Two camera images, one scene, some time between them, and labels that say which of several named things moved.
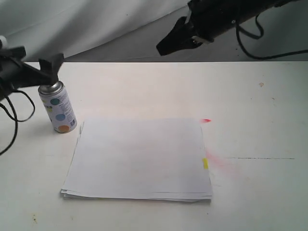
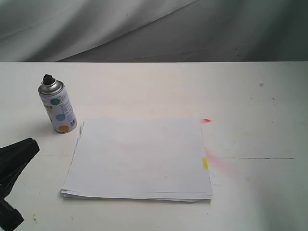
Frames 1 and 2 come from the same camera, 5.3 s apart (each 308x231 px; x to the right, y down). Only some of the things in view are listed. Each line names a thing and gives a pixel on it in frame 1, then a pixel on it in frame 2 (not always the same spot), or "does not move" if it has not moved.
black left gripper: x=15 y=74 to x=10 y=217
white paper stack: x=139 y=159 does not move
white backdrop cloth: x=132 y=31 does not move
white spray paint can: x=58 y=108 does not move
